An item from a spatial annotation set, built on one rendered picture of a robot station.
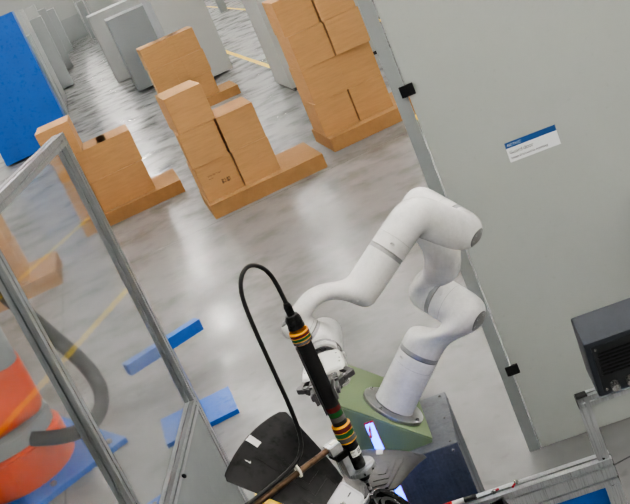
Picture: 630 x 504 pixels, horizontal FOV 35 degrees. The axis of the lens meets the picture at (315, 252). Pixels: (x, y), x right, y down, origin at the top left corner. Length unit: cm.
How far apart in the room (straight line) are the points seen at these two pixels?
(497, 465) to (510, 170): 130
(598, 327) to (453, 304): 45
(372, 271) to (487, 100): 160
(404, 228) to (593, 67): 169
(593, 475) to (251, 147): 732
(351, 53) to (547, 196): 649
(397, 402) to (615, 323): 71
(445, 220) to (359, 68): 792
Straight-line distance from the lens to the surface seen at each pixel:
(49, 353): 268
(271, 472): 224
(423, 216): 239
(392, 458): 249
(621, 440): 434
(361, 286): 235
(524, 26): 381
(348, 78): 1030
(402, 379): 289
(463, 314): 279
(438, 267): 265
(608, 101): 393
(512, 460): 442
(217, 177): 970
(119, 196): 1137
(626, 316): 257
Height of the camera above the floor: 245
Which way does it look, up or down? 19 degrees down
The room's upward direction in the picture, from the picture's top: 23 degrees counter-clockwise
